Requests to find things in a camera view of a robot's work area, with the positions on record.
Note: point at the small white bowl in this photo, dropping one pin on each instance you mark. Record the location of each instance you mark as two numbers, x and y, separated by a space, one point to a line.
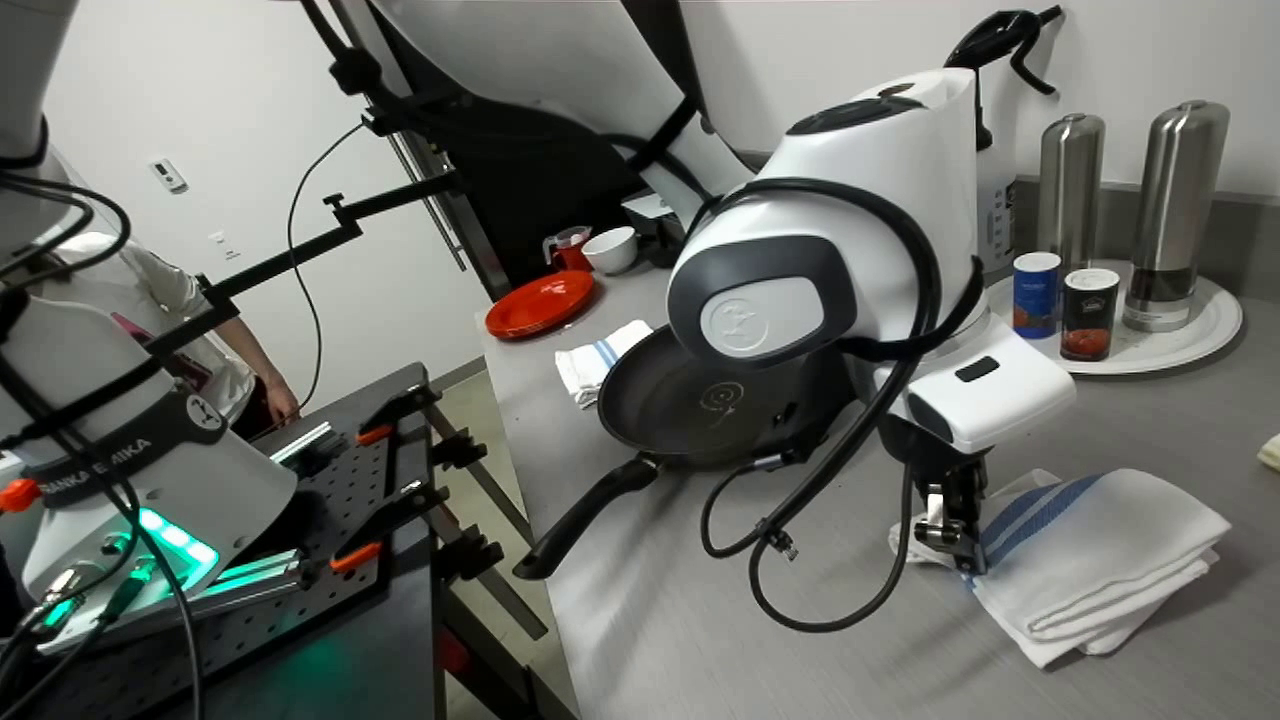
614 249

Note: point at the black frying pan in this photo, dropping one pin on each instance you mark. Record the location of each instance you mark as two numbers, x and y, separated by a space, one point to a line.
655 400

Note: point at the white-lidded blue spice jar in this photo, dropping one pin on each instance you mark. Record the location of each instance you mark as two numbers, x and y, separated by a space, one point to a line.
1037 292

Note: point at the person forearm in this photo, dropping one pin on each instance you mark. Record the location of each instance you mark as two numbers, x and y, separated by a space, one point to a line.
243 348

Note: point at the person hand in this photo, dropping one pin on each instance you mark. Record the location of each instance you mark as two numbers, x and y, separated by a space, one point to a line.
281 400

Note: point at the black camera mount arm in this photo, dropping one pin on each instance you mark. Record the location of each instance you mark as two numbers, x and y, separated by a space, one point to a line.
334 234

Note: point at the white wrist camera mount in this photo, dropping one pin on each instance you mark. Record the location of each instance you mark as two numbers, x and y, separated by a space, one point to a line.
985 394

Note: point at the yellow printed packet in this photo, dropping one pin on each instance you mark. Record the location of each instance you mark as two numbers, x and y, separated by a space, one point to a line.
1268 453

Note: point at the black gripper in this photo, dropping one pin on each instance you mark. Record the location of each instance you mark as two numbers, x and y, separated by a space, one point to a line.
949 466

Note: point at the spray bottle with black nozzle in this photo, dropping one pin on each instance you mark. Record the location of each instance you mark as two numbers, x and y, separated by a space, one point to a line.
1002 33

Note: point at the white round plate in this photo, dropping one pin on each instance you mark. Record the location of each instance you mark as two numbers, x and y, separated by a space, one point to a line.
1186 345

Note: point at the black equipment base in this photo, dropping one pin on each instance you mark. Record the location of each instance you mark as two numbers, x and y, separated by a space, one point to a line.
363 494

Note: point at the white-lidded dark red jar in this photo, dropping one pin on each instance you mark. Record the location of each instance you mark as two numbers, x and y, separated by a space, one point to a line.
1089 313

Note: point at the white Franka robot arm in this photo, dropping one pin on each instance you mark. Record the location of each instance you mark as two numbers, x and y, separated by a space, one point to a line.
853 201

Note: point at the white blue-striped cloth towel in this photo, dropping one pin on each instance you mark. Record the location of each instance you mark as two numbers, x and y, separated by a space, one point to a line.
601 352
1106 544

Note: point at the black coffee maker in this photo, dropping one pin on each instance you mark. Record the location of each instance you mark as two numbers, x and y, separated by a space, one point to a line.
1181 201

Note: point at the tall steel grinder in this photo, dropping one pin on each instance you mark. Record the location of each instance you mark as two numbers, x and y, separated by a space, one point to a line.
1071 175

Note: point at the red round plate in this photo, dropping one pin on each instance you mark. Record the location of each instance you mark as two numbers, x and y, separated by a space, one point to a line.
542 305

